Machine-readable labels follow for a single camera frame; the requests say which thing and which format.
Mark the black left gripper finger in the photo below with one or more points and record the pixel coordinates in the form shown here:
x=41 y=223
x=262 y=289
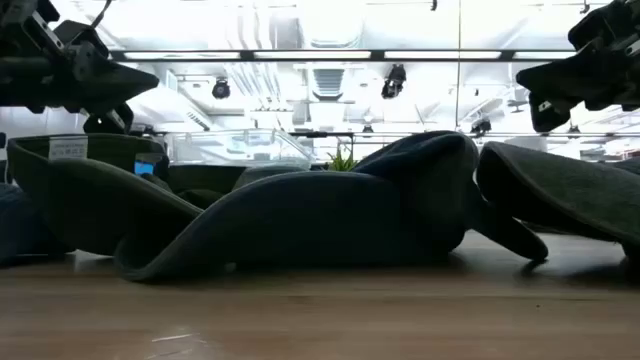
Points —
x=112 y=122
x=117 y=85

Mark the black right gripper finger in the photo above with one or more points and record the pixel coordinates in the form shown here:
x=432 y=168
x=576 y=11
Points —
x=547 y=115
x=570 y=80

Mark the olive green cap white label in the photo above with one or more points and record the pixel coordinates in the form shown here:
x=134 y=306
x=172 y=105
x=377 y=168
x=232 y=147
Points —
x=100 y=210

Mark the blue denim cap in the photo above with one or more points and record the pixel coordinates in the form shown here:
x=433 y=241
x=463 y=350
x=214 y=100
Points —
x=25 y=225
x=325 y=220

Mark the blue lit monitor screen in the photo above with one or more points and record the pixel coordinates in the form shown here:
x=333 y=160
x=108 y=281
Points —
x=144 y=168

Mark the black ceiling spotlight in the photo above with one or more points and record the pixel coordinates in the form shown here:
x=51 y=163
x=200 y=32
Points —
x=481 y=126
x=221 y=89
x=394 y=80

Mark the thin black vertical rod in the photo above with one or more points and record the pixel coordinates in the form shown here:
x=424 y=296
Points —
x=459 y=75

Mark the clear plastic bin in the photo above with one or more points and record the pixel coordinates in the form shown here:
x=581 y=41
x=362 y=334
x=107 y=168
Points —
x=240 y=147

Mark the black LED light bar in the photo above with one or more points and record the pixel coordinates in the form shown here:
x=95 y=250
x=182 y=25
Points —
x=310 y=55

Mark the small green potted plant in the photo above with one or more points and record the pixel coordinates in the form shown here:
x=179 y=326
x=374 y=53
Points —
x=341 y=164

